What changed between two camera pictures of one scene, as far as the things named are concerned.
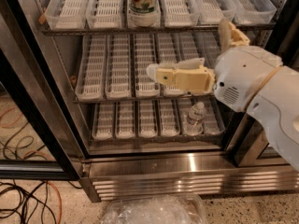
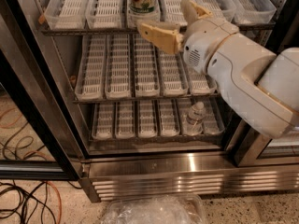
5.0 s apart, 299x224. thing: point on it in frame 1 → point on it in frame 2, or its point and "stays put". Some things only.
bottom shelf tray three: [148, 127] stays put
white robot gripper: [244, 77] → [204, 41]
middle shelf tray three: [144, 55] stays put
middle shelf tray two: [118, 73] stays put
